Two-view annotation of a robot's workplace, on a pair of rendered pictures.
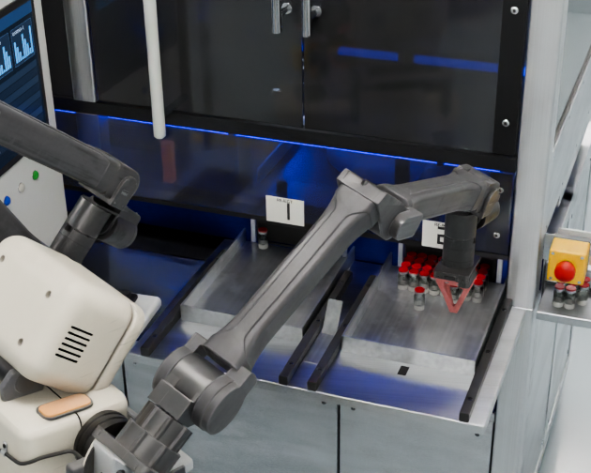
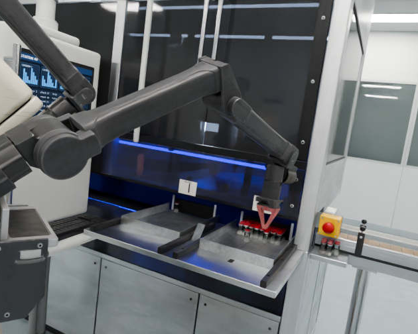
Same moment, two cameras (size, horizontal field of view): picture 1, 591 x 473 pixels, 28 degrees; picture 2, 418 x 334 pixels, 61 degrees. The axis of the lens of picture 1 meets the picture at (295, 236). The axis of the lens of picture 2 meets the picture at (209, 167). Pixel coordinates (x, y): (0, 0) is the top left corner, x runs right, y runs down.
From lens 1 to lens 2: 1.14 m
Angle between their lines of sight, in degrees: 22
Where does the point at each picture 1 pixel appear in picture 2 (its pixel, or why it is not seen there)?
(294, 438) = (172, 319)
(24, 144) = (17, 22)
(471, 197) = (282, 146)
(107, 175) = (73, 78)
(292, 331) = (174, 234)
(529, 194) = (312, 182)
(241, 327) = (101, 109)
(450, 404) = (255, 278)
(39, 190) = not seen: hidden behind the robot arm
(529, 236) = (310, 207)
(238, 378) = (83, 135)
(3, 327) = not seen: outside the picture
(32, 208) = not seen: hidden behind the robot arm
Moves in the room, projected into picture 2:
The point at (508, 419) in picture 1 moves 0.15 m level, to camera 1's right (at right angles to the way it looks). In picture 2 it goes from (288, 321) to (328, 327)
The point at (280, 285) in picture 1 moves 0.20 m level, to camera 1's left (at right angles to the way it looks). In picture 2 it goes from (140, 94) to (37, 81)
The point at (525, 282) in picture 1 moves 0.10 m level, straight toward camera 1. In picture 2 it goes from (305, 234) to (304, 242)
